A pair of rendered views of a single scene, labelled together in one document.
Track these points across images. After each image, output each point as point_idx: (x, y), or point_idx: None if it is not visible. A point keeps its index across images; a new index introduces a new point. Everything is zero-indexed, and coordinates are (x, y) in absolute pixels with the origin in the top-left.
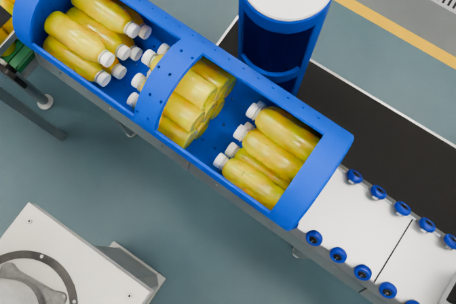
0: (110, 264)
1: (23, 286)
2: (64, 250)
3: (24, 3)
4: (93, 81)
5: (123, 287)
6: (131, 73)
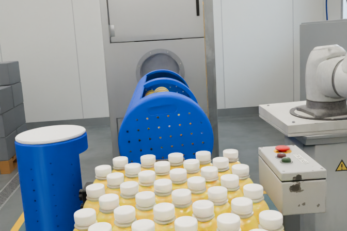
0: (267, 110)
1: (306, 90)
2: (284, 115)
3: (188, 98)
4: None
5: (268, 106)
6: None
